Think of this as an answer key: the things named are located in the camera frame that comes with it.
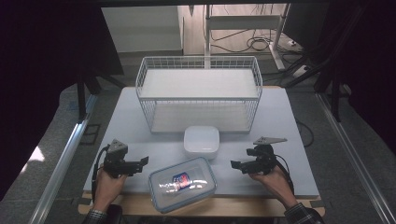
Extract black floor cable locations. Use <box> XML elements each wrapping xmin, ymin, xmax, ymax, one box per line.
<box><xmin>295</xmin><ymin>119</ymin><xmax>315</xmax><ymax>148</ymax></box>

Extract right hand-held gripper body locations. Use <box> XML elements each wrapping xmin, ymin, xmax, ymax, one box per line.
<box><xmin>247</xmin><ymin>135</ymin><xmax>289</xmax><ymax>175</ymax></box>

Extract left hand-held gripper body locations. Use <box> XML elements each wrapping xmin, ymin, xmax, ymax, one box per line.
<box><xmin>102</xmin><ymin>138</ymin><xmax>139</xmax><ymax>179</ymax></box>

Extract black stand leg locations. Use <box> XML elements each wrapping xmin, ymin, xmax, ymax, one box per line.
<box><xmin>76</xmin><ymin>69</ymin><xmax>127</xmax><ymax>123</ymax></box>
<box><xmin>312</xmin><ymin>69</ymin><xmax>344</xmax><ymax>123</ymax></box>

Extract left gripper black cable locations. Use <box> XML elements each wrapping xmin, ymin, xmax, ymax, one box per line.
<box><xmin>91</xmin><ymin>145</ymin><xmax>110</xmax><ymax>203</ymax></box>

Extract aluminium rail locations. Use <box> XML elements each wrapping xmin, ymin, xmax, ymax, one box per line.
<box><xmin>315</xmin><ymin>92</ymin><xmax>396</xmax><ymax>224</ymax></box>
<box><xmin>28</xmin><ymin>93</ymin><xmax>98</xmax><ymax>224</ymax></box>

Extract black floor cables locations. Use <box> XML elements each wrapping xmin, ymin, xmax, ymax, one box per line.
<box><xmin>210</xmin><ymin>28</ymin><xmax>302</xmax><ymax>54</ymax></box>

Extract white wire rack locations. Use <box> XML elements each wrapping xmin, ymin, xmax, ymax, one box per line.
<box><xmin>135</xmin><ymin>55</ymin><xmax>263</xmax><ymax>134</ymax></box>

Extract person's left hand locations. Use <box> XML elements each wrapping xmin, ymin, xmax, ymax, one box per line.
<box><xmin>92</xmin><ymin>168</ymin><xmax>129</xmax><ymax>213</ymax></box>

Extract white panel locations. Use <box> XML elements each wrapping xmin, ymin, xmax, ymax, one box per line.
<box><xmin>100</xmin><ymin>5</ymin><xmax>185</xmax><ymax>54</ymax></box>

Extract white power strip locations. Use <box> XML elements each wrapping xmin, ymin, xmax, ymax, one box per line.
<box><xmin>292</xmin><ymin>64</ymin><xmax>311</xmax><ymax>78</ymax></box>

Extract dark curtain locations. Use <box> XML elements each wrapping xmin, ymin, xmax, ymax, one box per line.
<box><xmin>0</xmin><ymin>0</ymin><xmax>125</xmax><ymax>202</ymax></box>
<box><xmin>306</xmin><ymin>0</ymin><xmax>396</xmax><ymax>157</ymax></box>

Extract clear blue-rimmed lidded container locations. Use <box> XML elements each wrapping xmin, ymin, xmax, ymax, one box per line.
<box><xmin>148</xmin><ymin>156</ymin><xmax>218</xmax><ymax>215</ymax></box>

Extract white desk frame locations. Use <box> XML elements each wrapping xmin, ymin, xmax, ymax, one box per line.
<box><xmin>204</xmin><ymin>4</ymin><xmax>291</xmax><ymax>71</ymax></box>

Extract white square lidded container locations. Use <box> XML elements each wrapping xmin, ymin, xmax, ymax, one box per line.
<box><xmin>183</xmin><ymin>125</ymin><xmax>220</xmax><ymax>161</ymax></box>

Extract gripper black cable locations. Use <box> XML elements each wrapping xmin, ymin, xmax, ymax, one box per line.
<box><xmin>273</xmin><ymin>154</ymin><xmax>295</xmax><ymax>195</ymax></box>
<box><xmin>91</xmin><ymin>145</ymin><xmax>110</xmax><ymax>203</ymax></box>

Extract person's right hand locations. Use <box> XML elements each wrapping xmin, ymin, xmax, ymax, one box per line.
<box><xmin>248</xmin><ymin>165</ymin><xmax>299</xmax><ymax>210</ymax></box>

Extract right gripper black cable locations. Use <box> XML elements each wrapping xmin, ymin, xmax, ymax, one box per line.
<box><xmin>273</xmin><ymin>154</ymin><xmax>295</xmax><ymax>195</ymax></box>

